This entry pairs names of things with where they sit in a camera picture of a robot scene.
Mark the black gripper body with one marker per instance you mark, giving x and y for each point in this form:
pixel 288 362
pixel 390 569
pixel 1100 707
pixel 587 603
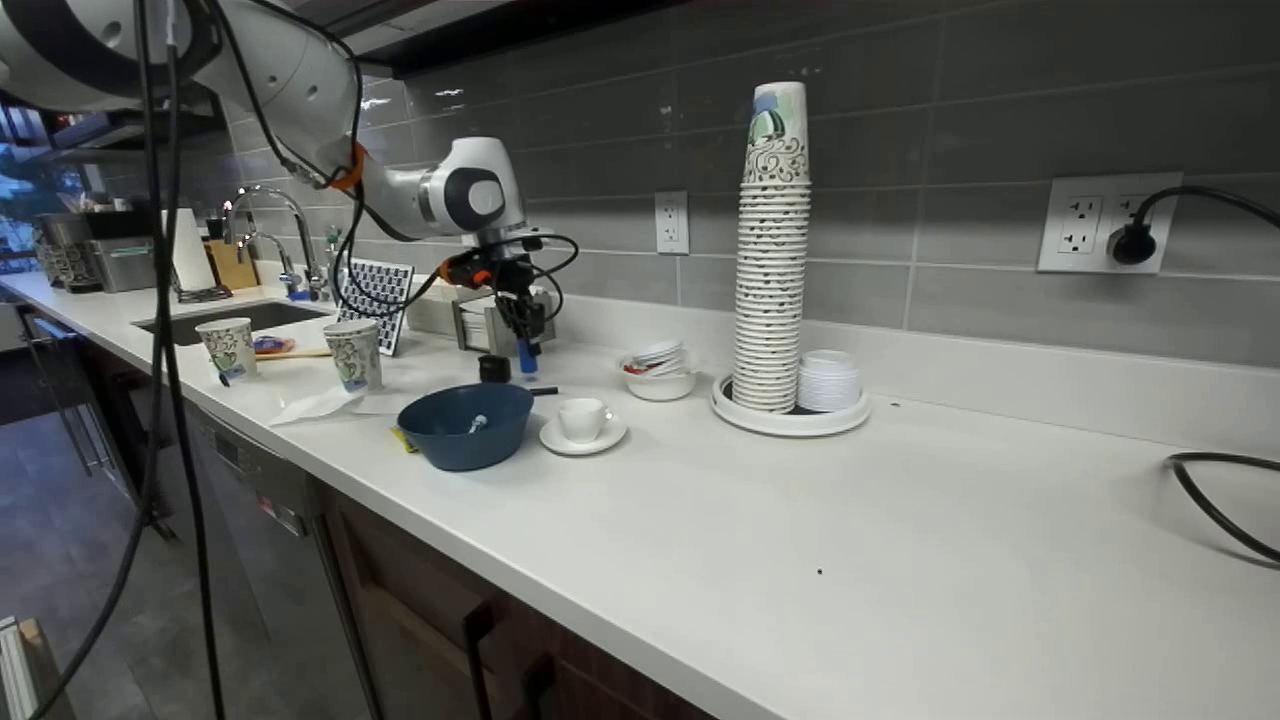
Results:
pixel 507 273

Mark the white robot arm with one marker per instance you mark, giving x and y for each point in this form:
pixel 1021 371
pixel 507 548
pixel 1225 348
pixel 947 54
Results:
pixel 304 81

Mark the black block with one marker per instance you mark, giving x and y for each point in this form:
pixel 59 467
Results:
pixel 493 371

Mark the dark blue bowl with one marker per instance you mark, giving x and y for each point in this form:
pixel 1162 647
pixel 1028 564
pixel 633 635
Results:
pixel 461 444

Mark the white bowl with packets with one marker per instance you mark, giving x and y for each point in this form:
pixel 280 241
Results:
pixel 663 381

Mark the black pen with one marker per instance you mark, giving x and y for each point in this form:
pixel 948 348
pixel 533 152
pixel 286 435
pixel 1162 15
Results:
pixel 544 389

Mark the small white cup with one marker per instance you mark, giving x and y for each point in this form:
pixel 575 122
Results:
pixel 583 417

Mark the white saucer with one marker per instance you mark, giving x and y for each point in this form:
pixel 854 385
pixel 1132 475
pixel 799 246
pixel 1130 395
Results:
pixel 583 444

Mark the blue white patterned box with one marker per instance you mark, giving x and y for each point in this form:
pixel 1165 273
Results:
pixel 382 286

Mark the printed paper cup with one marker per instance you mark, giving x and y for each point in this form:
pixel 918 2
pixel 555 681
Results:
pixel 354 354
pixel 224 348

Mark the chrome faucet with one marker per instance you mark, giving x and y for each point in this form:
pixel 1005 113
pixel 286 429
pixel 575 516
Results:
pixel 303 235

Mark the tall stack of paper cups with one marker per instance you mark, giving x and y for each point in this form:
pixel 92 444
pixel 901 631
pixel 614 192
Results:
pixel 773 266

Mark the kitchen sink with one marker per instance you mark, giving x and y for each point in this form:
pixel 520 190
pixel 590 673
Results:
pixel 255 317

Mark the round white tray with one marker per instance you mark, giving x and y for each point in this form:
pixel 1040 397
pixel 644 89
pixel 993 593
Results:
pixel 784 427

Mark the wooden board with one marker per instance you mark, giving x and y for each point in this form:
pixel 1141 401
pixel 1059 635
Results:
pixel 235 266

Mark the dark wooden cabinet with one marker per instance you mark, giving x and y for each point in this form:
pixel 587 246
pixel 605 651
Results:
pixel 425 612

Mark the grey dishwasher front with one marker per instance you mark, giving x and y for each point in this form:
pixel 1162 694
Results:
pixel 264 563

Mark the black power plug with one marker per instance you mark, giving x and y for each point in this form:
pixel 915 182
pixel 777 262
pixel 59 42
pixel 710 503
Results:
pixel 1132 241

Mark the white single wall outlet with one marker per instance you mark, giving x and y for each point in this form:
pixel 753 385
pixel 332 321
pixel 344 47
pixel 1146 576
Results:
pixel 673 220

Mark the white double wall outlet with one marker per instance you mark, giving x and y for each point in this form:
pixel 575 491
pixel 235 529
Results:
pixel 1075 227

